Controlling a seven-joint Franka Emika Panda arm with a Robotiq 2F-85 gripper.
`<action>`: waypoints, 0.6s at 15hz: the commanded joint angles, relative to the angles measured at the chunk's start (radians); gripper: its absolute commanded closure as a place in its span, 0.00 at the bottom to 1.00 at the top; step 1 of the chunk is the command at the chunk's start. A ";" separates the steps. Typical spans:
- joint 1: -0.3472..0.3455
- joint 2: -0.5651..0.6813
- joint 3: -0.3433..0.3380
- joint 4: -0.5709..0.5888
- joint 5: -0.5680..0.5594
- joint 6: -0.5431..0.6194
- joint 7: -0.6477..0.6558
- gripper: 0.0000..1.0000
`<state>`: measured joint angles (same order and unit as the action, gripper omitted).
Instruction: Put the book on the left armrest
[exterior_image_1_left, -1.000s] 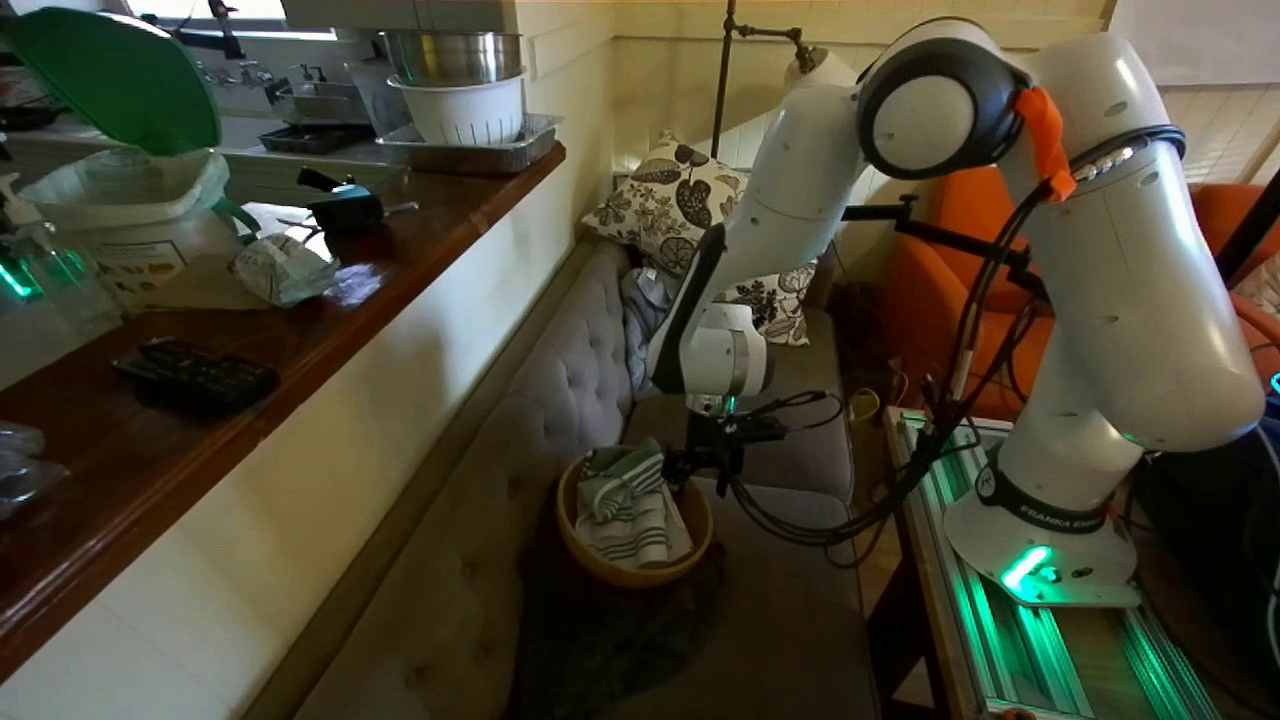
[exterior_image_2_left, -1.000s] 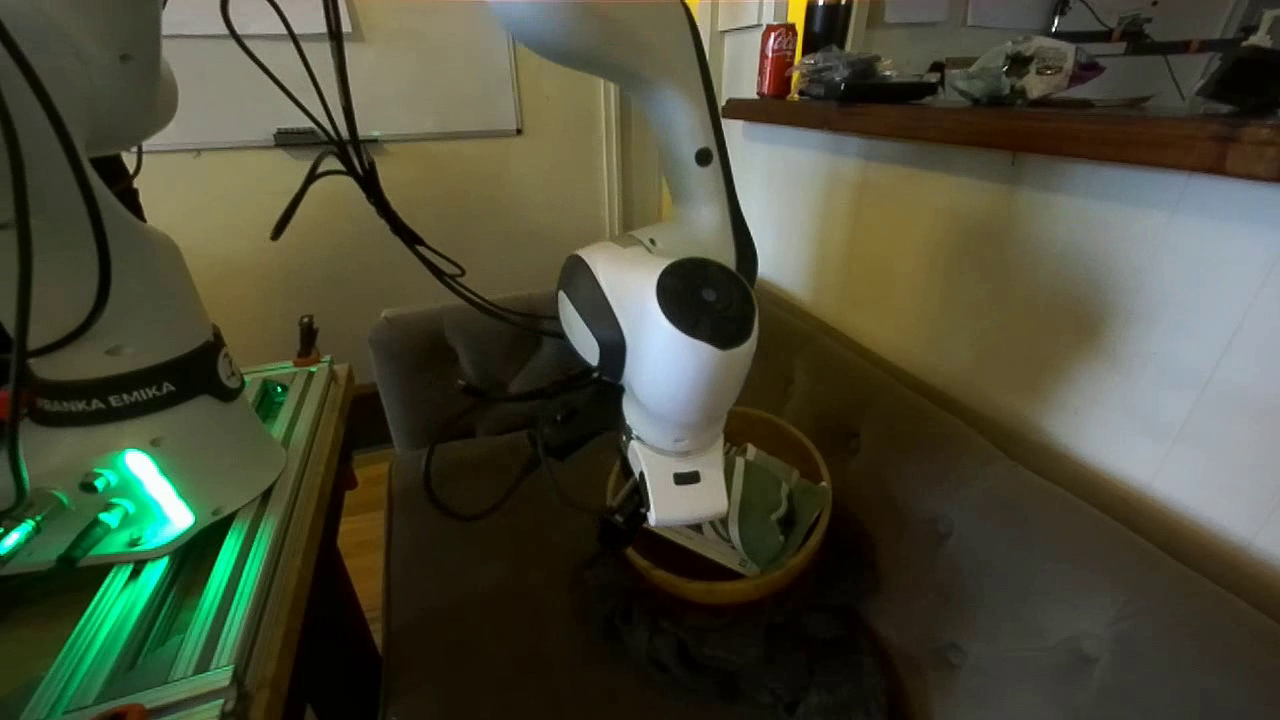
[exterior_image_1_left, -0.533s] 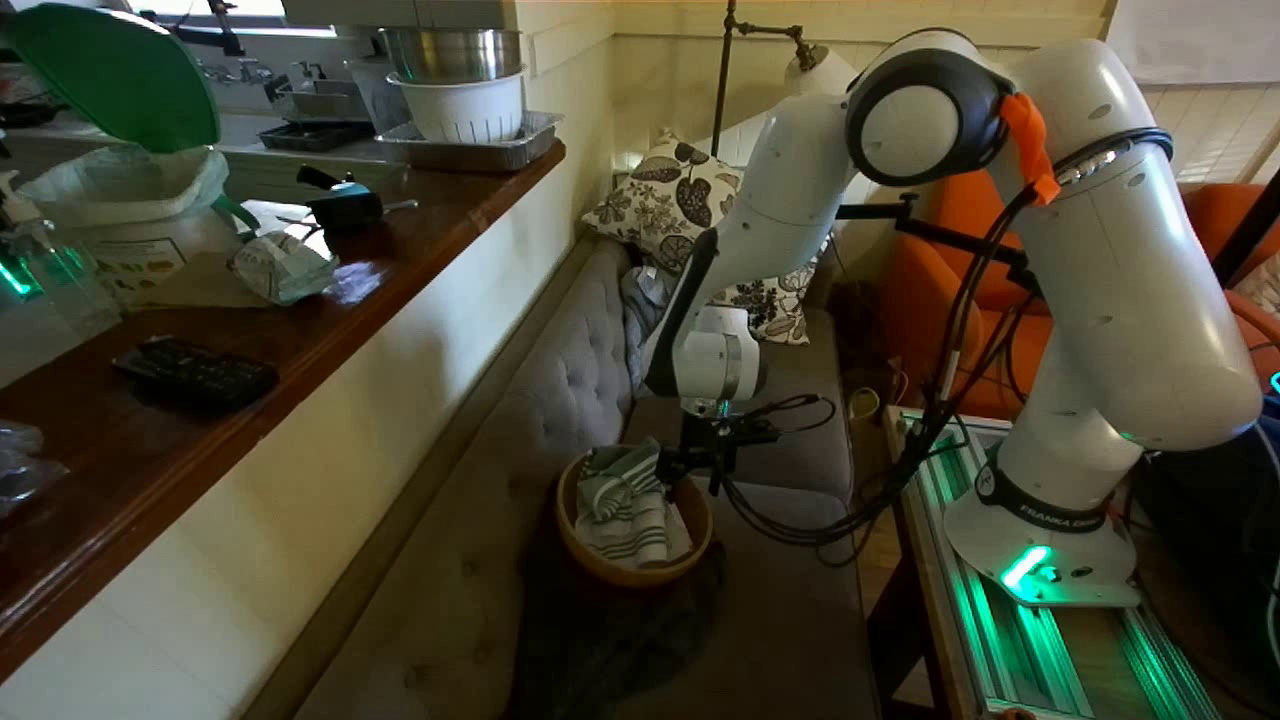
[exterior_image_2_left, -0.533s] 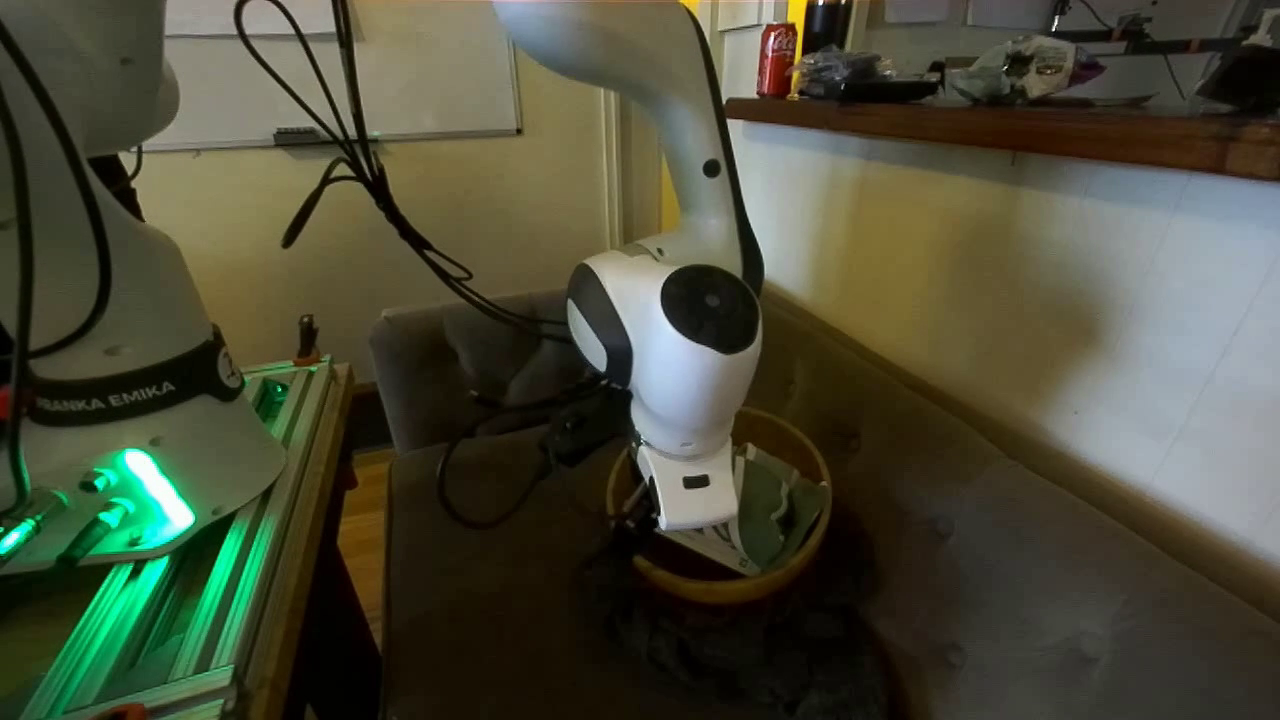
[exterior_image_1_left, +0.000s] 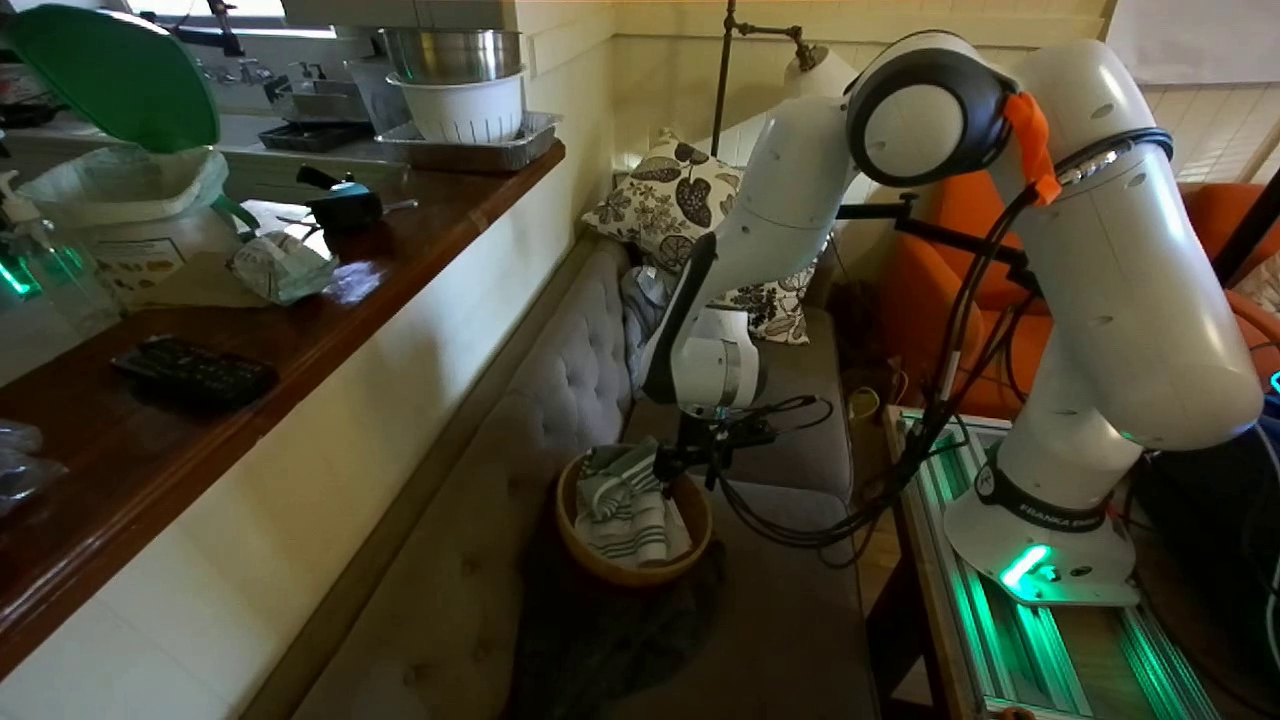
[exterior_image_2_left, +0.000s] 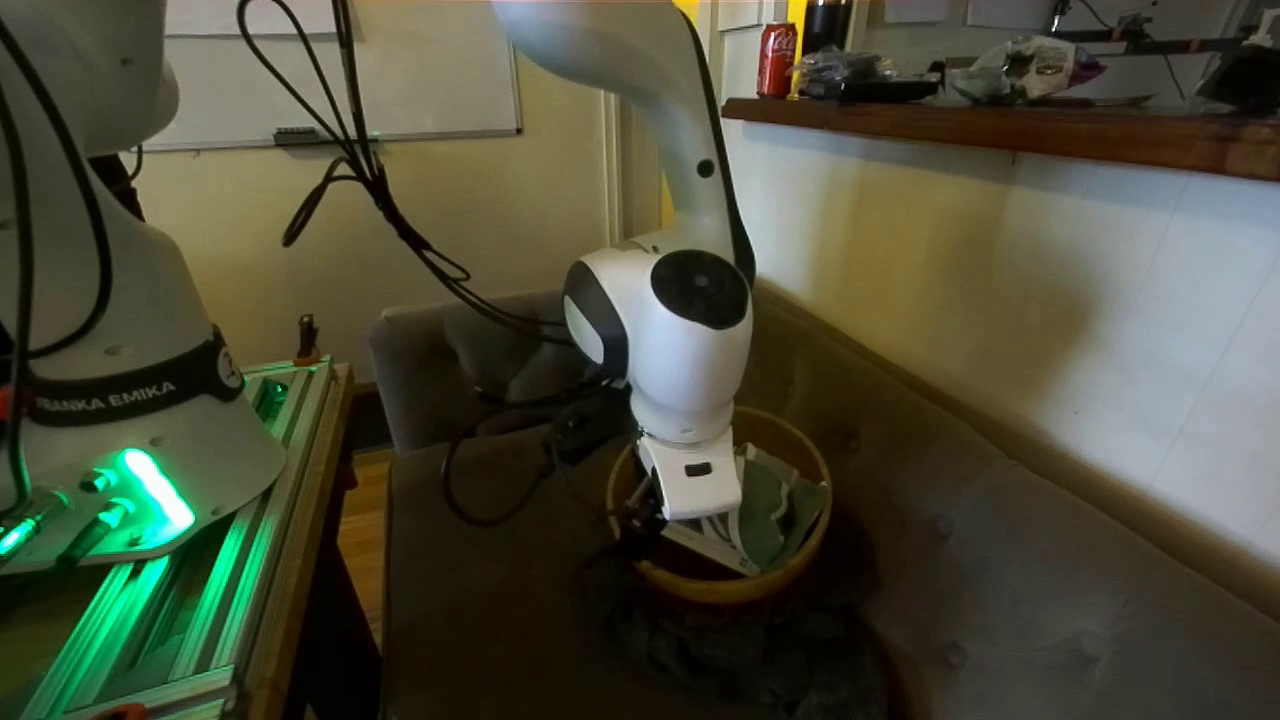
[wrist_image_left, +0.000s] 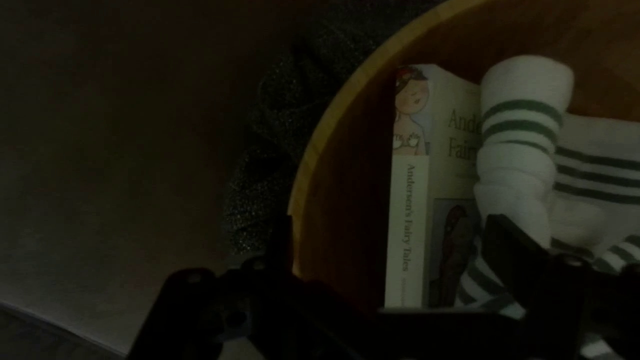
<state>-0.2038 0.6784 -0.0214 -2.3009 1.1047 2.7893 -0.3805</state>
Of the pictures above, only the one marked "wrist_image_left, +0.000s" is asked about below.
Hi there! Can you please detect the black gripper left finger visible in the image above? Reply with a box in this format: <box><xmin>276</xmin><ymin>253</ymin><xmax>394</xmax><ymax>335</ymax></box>
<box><xmin>261</xmin><ymin>215</ymin><xmax>295</xmax><ymax>276</ymax></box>

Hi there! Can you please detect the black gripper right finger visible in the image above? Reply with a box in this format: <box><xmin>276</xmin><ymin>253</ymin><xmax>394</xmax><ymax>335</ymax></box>
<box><xmin>482</xmin><ymin>212</ymin><xmax>560</xmax><ymax>317</ymax></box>

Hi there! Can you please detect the fairy tales paperback book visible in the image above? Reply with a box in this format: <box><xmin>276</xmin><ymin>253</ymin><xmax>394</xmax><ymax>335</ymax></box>
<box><xmin>382</xmin><ymin>62</ymin><xmax>486</xmax><ymax>312</ymax></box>

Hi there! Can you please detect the round wooden bowl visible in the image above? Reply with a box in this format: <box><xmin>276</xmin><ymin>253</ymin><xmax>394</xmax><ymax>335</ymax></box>
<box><xmin>285</xmin><ymin>0</ymin><xmax>640</xmax><ymax>317</ymax></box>

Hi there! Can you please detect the white green striped towel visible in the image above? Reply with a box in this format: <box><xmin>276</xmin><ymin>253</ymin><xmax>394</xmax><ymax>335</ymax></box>
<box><xmin>451</xmin><ymin>57</ymin><xmax>640</xmax><ymax>360</ymax></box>

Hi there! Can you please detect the grey tufted sofa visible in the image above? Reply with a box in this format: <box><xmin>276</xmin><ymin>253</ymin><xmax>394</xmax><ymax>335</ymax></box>
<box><xmin>0</xmin><ymin>0</ymin><xmax>295</xmax><ymax>357</ymax></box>

